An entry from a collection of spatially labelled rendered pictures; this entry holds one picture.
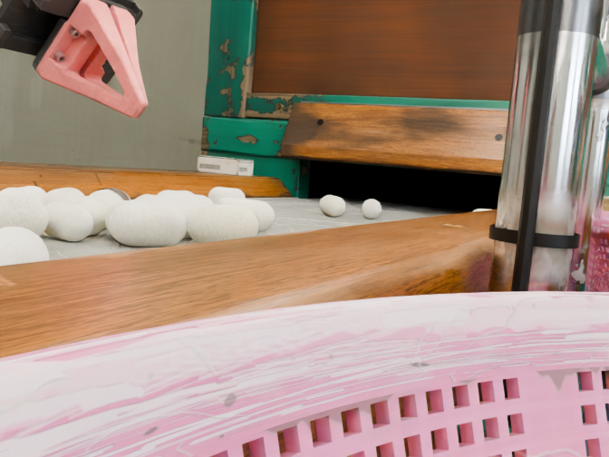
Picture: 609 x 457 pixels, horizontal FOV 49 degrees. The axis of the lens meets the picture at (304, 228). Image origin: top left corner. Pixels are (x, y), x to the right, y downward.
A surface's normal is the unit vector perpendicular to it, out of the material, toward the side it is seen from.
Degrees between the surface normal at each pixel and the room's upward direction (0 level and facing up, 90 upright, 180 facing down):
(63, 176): 45
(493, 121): 66
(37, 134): 90
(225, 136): 90
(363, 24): 90
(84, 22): 103
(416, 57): 90
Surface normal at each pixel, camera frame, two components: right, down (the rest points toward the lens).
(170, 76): -0.39, 0.06
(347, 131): -0.39, -0.34
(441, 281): 0.89, 0.11
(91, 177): 0.69, -0.62
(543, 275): 0.00, 0.10
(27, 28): 0.63, 0.73
